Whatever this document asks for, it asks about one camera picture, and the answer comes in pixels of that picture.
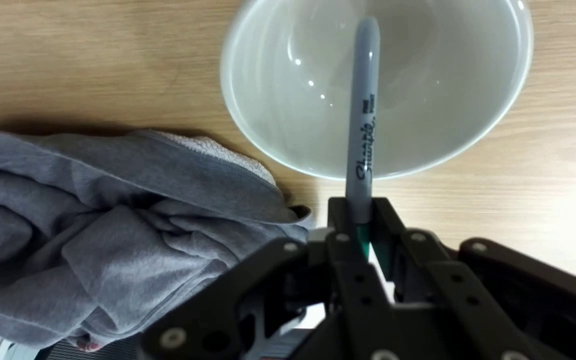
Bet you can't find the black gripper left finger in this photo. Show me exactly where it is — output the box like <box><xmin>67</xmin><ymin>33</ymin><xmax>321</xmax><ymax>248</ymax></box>
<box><xmin>140</xmin><ymin>195</ymin><xmax>436</xmax><ymax>360</ymax></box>

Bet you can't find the white ceramic bowl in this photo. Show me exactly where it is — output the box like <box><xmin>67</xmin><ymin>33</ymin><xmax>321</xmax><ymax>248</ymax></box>
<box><xmin>219</xmin><ymin>0</ymin><xmax>537</xmax><ymax>182</ymax></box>

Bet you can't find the grey marker with green cap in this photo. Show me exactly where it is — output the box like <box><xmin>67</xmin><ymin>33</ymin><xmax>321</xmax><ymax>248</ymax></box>
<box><xmin>345</xmin><ymin>15</ymin><xmax>382</xmax><ymax>268</ymax></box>

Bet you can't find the grey crumpled cloth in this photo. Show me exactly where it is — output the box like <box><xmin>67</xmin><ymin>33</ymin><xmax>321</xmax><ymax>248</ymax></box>
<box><xmin>0</xmin><ymin>127</ymin><xmax>314</xmax><ymax>351</ymax></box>

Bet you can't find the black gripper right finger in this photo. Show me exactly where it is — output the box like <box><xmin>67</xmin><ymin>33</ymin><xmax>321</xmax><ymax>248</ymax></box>
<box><xmin>367</xmin><ymin>195</ymin><xmax>576</xmax><ymax>360</ymax></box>

